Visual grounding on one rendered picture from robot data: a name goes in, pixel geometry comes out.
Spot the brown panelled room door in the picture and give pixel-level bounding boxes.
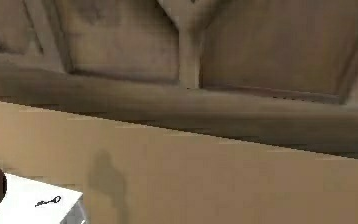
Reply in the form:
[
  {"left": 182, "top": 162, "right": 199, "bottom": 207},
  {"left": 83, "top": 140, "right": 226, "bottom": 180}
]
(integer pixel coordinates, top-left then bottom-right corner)
[{"left": 0, "top": 0, "right": 358, "bottom": 162}]

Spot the small black key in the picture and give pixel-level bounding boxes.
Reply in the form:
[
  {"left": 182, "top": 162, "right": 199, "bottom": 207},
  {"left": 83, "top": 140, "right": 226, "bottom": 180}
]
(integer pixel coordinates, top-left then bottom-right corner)
[{"left": 34, "top": 195, "right": 62, "bottom": 208}]

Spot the white table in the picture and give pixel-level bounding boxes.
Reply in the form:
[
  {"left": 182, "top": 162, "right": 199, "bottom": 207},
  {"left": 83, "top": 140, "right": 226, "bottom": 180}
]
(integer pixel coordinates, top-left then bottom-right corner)
[{"left": 0, "top": 172, "right": 88, "bottom": 224}]

